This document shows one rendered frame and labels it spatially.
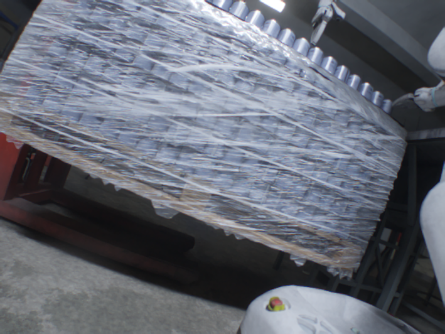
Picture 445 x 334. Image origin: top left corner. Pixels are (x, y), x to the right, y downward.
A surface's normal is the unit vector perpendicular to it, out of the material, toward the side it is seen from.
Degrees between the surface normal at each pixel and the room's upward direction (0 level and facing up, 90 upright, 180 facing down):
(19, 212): 90
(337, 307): 68
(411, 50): 90
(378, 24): 90
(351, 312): 74
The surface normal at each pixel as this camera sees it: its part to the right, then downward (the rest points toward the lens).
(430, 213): -0.92, -0.35
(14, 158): 0.22, 0.04
